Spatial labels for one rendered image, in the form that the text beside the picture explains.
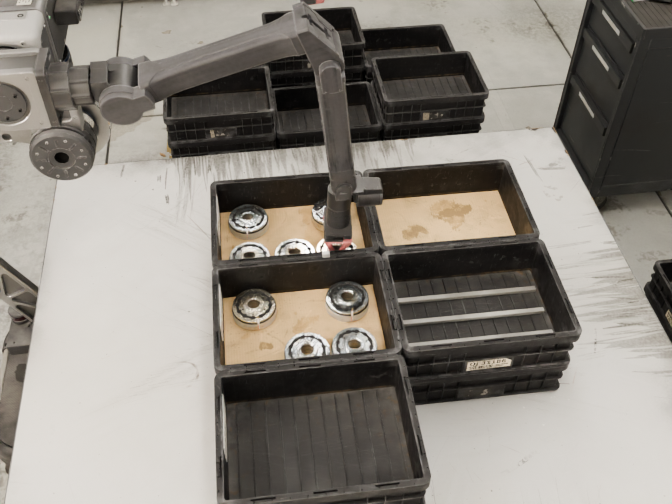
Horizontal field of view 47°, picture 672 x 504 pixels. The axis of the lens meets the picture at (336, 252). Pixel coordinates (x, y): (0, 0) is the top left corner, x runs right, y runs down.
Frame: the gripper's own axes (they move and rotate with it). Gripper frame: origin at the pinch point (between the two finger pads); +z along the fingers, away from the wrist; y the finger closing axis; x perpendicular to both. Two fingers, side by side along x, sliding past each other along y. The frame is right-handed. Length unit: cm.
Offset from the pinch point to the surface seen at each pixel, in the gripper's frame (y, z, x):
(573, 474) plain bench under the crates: -54, 16, -51
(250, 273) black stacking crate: -11.5, -2.7, 20.8
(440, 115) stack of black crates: 102, 34, -45
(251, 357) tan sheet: -30.0, 5.1, 20.1
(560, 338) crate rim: -34, -7, -47
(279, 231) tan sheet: 10.1, 4.6, 14.3
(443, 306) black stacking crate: -16.4, 3.5, -25.4
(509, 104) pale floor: 179, 82, -97
